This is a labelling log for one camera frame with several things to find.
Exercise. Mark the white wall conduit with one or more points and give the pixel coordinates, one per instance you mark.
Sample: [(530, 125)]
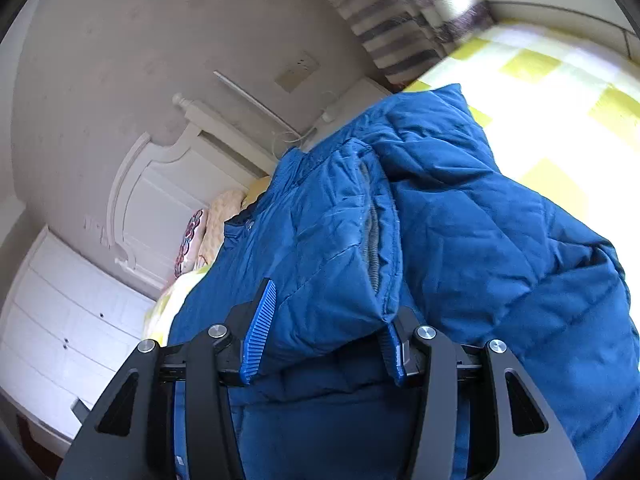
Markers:
[(255, 102)]

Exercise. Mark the wall socket panel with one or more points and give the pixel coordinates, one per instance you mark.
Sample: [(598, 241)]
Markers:
[(297, 70)]

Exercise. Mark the white wooden headboard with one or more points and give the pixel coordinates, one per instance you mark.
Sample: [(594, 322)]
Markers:
[(165, 195)]

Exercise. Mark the blue puffer jacket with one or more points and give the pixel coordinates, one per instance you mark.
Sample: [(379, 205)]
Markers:
[(450, 210)]

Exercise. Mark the yellow checked bed sheet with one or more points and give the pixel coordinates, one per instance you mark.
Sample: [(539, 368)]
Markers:
[(550, 85)]

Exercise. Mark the yellow pillow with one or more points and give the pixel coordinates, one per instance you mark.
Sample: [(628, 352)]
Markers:
[(257, 190)]

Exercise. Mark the white nightstand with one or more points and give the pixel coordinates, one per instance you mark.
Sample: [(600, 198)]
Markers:
[(355, 100)]

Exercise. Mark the cream pillow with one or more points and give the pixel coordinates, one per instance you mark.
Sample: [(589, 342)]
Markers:
[(220, 215)]

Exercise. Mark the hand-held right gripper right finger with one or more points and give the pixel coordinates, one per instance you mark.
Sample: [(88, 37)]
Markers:
[(392, 355)]

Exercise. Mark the white window sill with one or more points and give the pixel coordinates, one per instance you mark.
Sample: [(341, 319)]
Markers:
[(560, 5)]

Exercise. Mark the white chest of drawers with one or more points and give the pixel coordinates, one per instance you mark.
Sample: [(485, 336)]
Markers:
[(60, 320)]

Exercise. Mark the floral print pillow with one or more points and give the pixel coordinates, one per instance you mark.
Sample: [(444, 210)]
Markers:
[(190, 240)]

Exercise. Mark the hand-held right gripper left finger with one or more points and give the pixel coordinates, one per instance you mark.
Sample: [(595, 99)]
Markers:
[(257, 330)]

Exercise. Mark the striped beige curtain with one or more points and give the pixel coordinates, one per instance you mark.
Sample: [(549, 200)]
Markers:
[(395, 35)]

